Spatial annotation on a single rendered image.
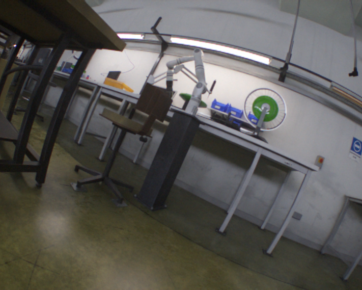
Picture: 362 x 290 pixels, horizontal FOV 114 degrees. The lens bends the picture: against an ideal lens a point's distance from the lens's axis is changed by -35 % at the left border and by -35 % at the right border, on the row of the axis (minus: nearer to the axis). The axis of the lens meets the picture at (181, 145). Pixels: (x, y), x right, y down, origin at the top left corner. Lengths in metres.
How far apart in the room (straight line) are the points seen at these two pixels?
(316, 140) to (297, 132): 0.34
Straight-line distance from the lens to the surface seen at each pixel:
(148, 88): 1.28
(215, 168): 2.61
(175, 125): 1.51
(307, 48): 3.48
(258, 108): 2.10
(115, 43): 0.97
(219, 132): 1.72
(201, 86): 1.61
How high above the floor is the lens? 0.62
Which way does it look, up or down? 1 degrees down
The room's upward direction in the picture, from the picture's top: 24 degrees clockwise
